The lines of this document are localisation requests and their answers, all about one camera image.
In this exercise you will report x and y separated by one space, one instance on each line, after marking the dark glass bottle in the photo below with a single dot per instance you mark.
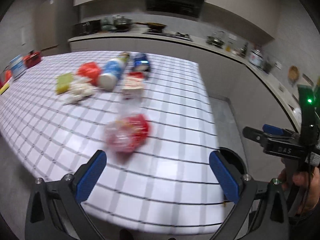
243 50

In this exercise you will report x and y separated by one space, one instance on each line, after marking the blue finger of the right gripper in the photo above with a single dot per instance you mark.
272 130
254 135

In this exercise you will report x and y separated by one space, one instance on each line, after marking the white blue plastic jar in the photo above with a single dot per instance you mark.
17 67

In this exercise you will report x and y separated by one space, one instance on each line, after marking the green ceramic vase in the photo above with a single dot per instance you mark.
105 24

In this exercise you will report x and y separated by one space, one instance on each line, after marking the utensil holder with utensils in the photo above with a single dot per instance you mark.
267 65

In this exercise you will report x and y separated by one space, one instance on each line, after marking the round bamboo strainer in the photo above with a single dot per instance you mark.
293 74

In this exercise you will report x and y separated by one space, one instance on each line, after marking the black gas stove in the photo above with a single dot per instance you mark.
177 35

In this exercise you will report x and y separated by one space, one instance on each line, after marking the frying pan with handle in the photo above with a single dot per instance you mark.
153 26

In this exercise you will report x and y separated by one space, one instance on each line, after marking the red plastic bag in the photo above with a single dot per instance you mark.
90 70

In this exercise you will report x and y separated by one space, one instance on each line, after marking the white tiled kitchen island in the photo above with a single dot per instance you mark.
157 177

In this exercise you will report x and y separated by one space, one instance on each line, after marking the person right hand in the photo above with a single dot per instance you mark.
308 194

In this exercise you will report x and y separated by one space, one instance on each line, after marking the black trash bucket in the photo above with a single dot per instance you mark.
234 159

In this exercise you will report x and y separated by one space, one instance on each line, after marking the small yellow sponge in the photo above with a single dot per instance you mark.
4 88

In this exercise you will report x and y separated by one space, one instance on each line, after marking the blue beverage can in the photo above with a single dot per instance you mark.
141 64

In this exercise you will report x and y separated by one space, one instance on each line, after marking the yellow oil bottle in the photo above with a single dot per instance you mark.
229 46

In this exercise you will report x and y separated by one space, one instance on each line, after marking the beige refrigerator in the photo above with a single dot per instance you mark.
54 21

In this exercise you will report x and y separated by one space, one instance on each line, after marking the yellow green sponge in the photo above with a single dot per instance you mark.
63 83

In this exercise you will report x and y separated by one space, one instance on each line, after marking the blue white paper cup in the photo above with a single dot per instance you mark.
111 73

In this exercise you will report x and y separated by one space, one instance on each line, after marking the steel kettle pot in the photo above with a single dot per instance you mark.
216 39

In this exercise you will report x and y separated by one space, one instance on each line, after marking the clear bag with red wrapper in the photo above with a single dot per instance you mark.
127 133

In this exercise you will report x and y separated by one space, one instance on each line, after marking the black yellow coconut juice can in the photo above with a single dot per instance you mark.
124 57

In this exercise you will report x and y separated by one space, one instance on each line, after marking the black range hood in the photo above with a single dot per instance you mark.
191 8

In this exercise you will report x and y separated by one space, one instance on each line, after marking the red white carton box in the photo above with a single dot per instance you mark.
133 86

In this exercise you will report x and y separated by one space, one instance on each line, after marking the white rice cooker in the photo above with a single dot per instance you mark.
256 57

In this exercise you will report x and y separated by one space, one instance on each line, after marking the white tissue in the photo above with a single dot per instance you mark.
80 88

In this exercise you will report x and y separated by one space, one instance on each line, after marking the black lidded wok pot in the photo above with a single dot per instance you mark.
122 24

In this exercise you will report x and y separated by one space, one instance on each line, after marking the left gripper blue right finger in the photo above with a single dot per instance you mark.
227 176

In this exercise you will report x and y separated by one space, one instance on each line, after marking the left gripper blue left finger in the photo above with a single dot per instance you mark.
88 174

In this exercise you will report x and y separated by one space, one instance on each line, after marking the black microwave oven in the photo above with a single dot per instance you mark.
87 28

